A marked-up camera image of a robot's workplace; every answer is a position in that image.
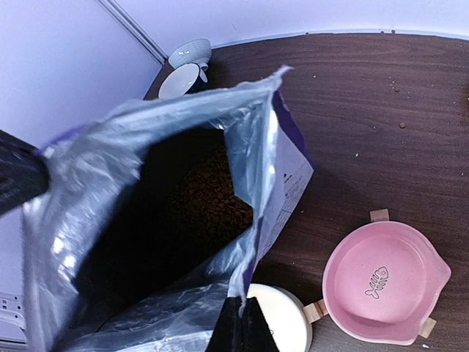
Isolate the dark bowl white inside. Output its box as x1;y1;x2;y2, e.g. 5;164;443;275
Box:
158;63;208;100

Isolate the cream pet bowl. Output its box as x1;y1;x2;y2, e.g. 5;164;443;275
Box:
247;283;313;352

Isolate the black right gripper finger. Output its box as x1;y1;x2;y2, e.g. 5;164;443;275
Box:
210;297;279;352

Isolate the pink pet bowl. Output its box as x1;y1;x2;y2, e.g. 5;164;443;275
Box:
322;220;452;346

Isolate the brown kibble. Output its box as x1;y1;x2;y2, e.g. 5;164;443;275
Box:
164;134;254;243

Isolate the aluminium corner post left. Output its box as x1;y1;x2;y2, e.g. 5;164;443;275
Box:
96;0;168;65

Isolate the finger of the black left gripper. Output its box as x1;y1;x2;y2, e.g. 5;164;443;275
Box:
0;131;50;216

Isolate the purple pet food bag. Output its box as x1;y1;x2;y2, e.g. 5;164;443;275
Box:
23;66;314;351

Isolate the pale green ribbed bowl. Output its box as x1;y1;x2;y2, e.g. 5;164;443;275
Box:
168;38;212;71

